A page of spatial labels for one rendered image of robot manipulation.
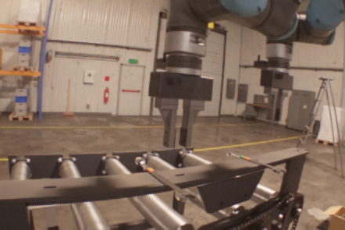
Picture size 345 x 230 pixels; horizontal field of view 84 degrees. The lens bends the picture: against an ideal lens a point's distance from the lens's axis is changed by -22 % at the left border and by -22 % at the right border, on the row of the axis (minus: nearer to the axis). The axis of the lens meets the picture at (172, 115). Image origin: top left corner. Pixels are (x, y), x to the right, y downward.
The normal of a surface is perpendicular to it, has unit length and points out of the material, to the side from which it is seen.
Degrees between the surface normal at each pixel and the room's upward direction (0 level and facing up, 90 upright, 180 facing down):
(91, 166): 90
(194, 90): 90
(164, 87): 90
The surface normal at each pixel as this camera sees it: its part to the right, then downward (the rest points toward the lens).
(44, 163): 0.53, 0.15
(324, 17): -0.49, 0.14
